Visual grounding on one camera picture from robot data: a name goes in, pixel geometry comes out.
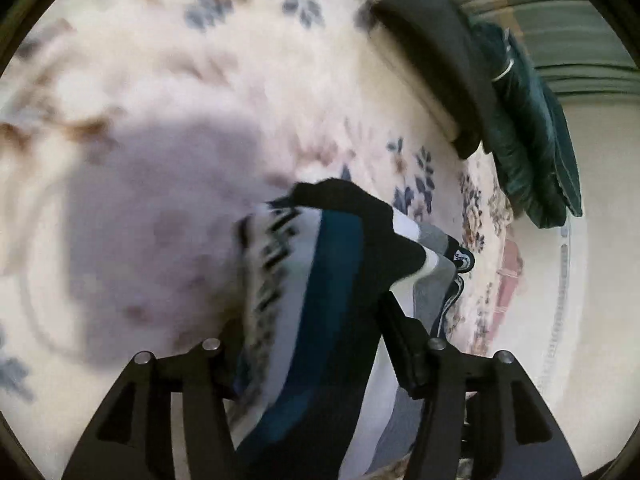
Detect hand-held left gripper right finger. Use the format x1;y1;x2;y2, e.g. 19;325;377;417
377;292;583;480

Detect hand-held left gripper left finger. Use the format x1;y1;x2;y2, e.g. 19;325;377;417
60;317;246;480

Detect striped knit garment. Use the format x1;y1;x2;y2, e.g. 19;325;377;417
232;178;476;480

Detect dark green garment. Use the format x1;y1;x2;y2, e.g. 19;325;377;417
470;20;583;228

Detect floral bedsheet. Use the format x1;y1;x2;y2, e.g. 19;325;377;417
0;0;531;480

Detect black folded cloth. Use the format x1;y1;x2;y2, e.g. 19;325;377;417
372;0;501;158

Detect green curtain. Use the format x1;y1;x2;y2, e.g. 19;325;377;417
460;0;636;96

